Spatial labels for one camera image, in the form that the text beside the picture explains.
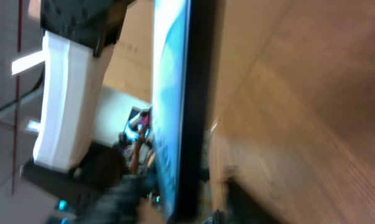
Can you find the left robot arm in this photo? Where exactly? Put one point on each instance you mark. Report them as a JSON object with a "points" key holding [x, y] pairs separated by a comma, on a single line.
{"points": [[79, 38]]}

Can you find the Samsung Galaxy smartphone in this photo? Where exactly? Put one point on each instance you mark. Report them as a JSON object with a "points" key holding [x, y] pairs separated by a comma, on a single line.
{"points": [[183, 32]]}

